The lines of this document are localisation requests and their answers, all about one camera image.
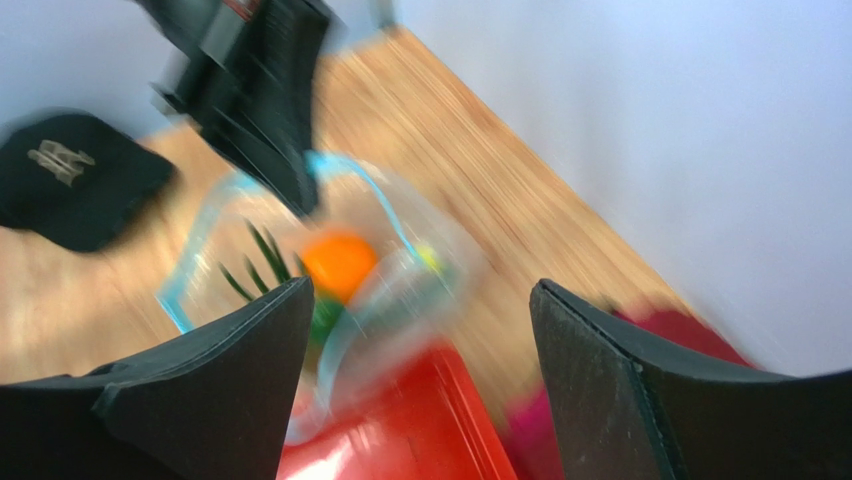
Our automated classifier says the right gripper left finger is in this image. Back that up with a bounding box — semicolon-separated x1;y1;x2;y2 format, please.
1;278;314;479

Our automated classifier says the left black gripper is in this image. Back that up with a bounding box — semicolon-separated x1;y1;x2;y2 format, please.
139;0;333;217

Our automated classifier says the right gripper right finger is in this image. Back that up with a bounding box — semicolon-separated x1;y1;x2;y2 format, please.
530;279;851;479

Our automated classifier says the green cucumber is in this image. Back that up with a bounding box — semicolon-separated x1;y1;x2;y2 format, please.
309;295;346;346

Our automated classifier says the green onion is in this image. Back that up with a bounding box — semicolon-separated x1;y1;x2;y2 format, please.
218;219;311;304

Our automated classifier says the orange fruit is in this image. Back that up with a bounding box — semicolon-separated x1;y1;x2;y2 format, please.
298;230;379;304

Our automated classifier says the clear zip top bag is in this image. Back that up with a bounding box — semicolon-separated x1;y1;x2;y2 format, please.
157;152;485;445

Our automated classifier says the red plastic tray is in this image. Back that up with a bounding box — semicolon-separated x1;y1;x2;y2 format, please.
277;343;516;479

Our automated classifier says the black cap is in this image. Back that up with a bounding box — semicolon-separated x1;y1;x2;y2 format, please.
1;111;175;253

